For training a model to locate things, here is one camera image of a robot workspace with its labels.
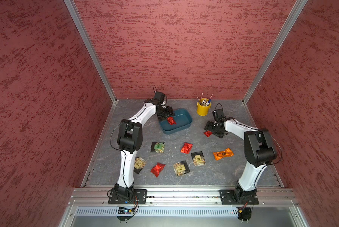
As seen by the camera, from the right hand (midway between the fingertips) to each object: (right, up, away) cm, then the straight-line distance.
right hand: (209, 132), depth 99 cm
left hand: (-28, +10, -2) cm, 29 cm away
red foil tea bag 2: (-28, +8, +5) cm, 30 cm away
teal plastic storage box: (-20, +8, +8) cm, 23 cm away
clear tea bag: (-22, -20, -15) cm, 34 cm away
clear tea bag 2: (-10, -15, -11) cm, 22 cm away
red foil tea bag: (-2, -1, -1) cm, 2 cm away
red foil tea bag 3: (-17, -9, -9) cm, 22 cm away
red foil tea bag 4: (-36, -19, -18) cm, 45 cm away
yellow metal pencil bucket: (-4, +19, +5) cm, 20 cm away
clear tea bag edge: (-47, -18, -13) cm, 52 cm away
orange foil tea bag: (+3, -13, -11) cm, 17 cm away
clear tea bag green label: (-36, -9, -6) cm, 38 cm away
